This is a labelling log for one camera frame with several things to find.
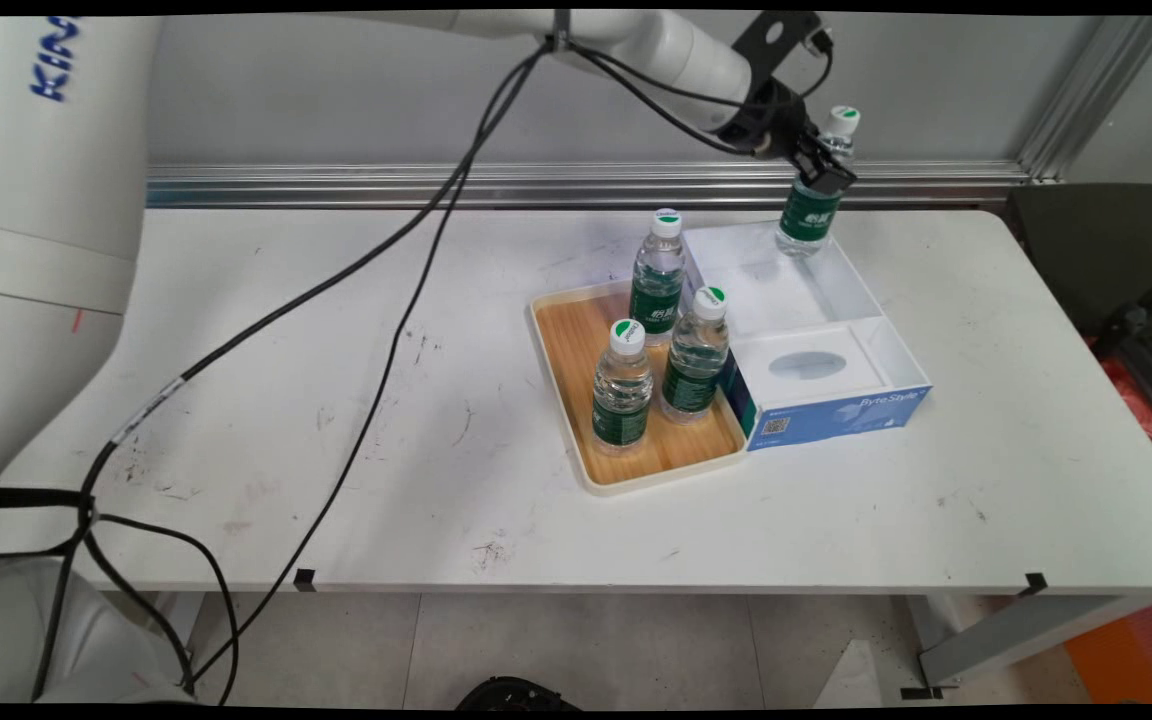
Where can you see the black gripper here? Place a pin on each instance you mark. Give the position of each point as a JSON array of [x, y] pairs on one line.
[[774, 125]]

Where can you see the green label water bottle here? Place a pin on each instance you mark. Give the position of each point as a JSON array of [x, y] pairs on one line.
[[806, 220], [693, 375], [656, 295], [622, 410]]

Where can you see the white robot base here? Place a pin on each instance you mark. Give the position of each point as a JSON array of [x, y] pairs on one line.
[[6, 640]]

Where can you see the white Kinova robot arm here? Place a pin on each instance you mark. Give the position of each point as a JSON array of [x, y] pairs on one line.
[[56, 250]]

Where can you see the white insert with grey oval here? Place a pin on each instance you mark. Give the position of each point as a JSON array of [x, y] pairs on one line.
[[806, 365]]

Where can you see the blue white ByteStyle box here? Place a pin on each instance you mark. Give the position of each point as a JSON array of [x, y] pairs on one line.
[[836, 415]]

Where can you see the wooden tray with cream rim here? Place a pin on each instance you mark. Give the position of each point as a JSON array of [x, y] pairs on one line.
[[566, 360]]

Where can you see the red bag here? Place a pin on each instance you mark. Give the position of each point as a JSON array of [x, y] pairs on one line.
[[1141, 410]]

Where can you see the black tape marker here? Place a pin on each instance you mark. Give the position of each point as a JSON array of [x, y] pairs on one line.
[[1036, 584], [305, 579]]

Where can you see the white table leg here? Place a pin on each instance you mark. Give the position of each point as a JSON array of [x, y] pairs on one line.
[[1016, 630]]

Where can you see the orange box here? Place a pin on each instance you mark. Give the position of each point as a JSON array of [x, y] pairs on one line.
[[1136, 650]]

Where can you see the black round floor object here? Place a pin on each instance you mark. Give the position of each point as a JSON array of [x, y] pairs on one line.
[[516, 695]]

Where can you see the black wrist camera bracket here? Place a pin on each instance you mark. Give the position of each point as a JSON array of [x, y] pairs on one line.
[[771, 40]]

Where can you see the horizontal aluminium rail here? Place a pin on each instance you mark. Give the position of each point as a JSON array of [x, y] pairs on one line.
[[586, 185]]

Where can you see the diagonal aluminium post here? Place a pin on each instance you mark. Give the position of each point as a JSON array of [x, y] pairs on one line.
[[1086, 100]]

